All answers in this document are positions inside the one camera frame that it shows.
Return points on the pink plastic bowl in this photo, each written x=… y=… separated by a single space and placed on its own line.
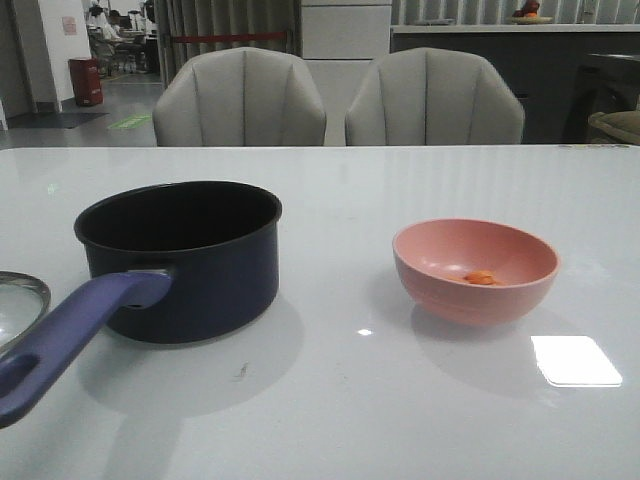
x=427 y=252

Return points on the orange ham slices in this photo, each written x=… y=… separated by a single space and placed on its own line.
x=478 y=277

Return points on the glass pot lid blue knob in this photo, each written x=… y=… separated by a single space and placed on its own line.
x=25 y=301

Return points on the dark blue saucepan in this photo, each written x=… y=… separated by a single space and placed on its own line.
x=169 y=264

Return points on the left grey upholstered chair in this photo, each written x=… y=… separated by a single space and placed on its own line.
x=241 y=97

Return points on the grey upholstered chair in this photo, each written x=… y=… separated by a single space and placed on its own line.
x=241 y=97
x=429 y=96

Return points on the right grey upholstered chair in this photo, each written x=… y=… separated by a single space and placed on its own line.
x=429 y=96

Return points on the white cabinet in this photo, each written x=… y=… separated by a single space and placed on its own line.
x=345 y=30

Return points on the red barrier belt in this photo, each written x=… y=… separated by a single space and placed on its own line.
x=261 y=36

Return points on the grey tray on counter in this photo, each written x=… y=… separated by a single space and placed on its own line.
x=435 y=22

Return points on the dark grey counter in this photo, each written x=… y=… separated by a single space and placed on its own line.
x=561 y=73

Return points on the red trash bin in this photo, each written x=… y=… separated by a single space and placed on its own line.
x=86 y=82

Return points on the seated person in background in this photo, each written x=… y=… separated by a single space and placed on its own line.
x=125 y=46

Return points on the fruit plate on counter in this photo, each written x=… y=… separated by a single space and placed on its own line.
x=529 y=14

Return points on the olive cushion at right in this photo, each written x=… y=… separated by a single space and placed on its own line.
x=614 y=128

